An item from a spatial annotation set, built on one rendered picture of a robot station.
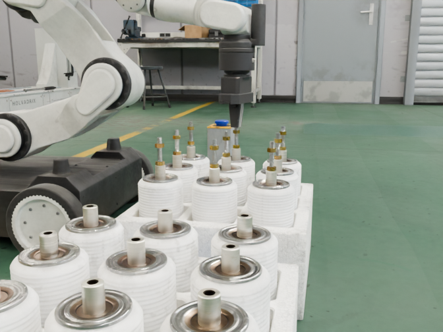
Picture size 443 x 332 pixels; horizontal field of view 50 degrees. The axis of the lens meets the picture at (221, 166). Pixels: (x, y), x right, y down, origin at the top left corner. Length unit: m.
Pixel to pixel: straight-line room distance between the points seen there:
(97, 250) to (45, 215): 0.55
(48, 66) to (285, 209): 3.89
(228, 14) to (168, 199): 0.45
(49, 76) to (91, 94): 3.27
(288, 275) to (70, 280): 0.32
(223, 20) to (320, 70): 4.96
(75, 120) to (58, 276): 0.82
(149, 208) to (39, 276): 0.42
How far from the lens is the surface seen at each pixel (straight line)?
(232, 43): 1.15
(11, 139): 1.47
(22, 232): 1.30
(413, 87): 6.09
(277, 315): 0.64
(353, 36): 6.09
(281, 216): 0.94
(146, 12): 1.25
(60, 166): 1.30
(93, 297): 0.50
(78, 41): 1.40
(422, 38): 6.14
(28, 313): 0.55
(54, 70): 4.67
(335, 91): 6.08
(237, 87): 1.14
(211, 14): 1.15
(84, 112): 1.35
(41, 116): 1.47
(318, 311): 1.02
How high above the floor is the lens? 0.49
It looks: 12 degrees down
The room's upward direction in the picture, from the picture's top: straight up
